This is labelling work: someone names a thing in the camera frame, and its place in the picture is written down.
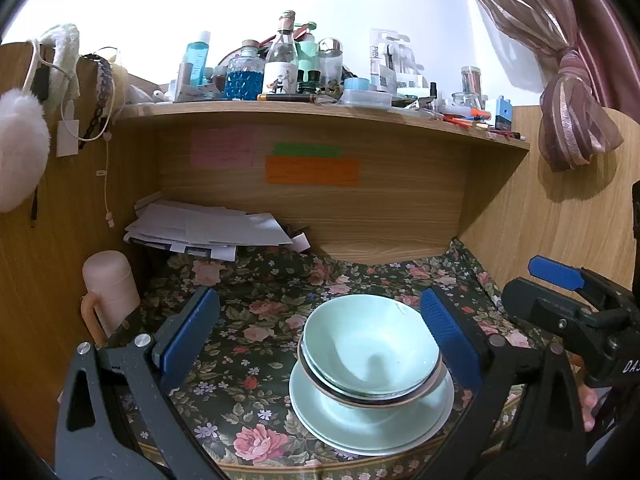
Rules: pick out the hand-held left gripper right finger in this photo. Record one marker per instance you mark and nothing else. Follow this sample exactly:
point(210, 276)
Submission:
point(450, 345)

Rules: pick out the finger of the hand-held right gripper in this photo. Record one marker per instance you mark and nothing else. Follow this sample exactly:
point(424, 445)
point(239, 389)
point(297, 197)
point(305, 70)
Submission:
point(555, 270)
point(540, 307)

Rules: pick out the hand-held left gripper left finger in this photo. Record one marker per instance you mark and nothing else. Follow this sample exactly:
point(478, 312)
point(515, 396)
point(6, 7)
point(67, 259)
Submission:
point(187, 340)

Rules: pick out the light green bowl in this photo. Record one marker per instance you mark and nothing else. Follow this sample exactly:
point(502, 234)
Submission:
point(370, 340)

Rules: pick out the light green plate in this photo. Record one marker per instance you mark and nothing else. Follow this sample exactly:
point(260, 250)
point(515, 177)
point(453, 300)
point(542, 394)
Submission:
point(380, 426)

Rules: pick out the pink bowl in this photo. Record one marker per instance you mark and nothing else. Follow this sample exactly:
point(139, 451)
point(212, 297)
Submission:
point(340, 400)

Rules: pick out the white plate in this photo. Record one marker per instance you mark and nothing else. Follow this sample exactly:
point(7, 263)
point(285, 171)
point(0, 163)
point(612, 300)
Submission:
point(372, 451)

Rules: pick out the person's right hand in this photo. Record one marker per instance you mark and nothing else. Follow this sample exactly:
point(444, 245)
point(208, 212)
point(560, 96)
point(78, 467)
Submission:
point(588, 407)

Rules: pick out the floral tablecloth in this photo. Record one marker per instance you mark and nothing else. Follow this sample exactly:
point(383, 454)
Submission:
point(240, 320)

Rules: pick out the stack of white papers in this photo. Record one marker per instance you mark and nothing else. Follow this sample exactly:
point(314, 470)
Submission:
point(210, 230)

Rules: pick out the pink striped curtain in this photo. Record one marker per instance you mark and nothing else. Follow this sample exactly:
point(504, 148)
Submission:
point(565, 110)

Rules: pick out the blue pencil sharpener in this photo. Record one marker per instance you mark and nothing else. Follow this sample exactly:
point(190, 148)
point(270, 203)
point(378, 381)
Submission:
point(501, 115)

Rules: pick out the orange marker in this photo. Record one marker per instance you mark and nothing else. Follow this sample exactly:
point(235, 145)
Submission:
point(472, 111)

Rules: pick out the empty glass jar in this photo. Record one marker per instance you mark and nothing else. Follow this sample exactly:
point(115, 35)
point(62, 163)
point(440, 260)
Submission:
point(465, 102)

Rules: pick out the pink sticky note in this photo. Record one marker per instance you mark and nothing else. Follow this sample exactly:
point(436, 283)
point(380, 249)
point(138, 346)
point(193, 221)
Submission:
point(222, 148)

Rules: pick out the tall jar of pencils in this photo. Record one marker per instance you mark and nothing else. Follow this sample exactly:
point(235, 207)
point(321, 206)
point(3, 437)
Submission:
point(470, 80)

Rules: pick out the orange sticky note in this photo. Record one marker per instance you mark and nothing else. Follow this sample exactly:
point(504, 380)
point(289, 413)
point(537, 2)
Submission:
point(312, 171)

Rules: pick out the black nail polish bottle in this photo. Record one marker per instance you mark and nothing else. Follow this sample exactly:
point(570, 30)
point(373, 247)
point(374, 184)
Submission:
point(434, 92)

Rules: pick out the green sticky note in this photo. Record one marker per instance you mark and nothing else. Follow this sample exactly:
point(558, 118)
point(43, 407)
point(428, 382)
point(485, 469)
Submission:
point(307, 150)

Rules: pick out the white brush package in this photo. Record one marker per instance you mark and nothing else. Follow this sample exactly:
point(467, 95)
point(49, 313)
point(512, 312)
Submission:
point(410, 62)
point(384, 62)

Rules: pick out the clear plastic lidded container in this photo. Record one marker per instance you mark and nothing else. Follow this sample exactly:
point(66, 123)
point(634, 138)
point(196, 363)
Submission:
point(366, 99)

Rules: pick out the white fluffy earmuffs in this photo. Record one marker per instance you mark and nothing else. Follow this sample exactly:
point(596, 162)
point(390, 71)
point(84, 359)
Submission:
point(20, 145)

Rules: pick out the black pen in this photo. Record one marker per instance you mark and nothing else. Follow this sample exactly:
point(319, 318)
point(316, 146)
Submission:
point(285, 97)

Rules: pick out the small brown bottle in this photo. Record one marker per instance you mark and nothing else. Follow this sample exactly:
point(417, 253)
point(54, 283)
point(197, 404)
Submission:
point(186, 76)

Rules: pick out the brown studded headband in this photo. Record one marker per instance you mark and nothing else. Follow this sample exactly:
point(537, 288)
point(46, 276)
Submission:
point(102, 90)

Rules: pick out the glass bottle with blue liquid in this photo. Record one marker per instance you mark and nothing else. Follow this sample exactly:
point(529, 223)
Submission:
point(243, 77)

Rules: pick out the round blue box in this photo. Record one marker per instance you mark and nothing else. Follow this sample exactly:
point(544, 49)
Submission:
point(356, 85)

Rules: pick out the light blue plastic bottle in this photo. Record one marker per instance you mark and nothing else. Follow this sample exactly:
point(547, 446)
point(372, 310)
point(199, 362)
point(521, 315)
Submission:
point(197, 57)

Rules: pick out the black ink bottle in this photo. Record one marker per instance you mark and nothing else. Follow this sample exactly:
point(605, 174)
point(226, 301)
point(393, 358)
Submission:
point(310, 80)

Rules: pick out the tall clear bottle illustrated label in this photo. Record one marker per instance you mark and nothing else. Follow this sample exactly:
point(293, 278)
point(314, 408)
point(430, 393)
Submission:
point(281, 60)

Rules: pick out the clear jar with silver cap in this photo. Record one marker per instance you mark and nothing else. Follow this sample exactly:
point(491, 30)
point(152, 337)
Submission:
point(330, 60)

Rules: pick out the green pump bottle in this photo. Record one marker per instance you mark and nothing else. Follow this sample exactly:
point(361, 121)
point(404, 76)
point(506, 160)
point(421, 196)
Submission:
point(307, 45)

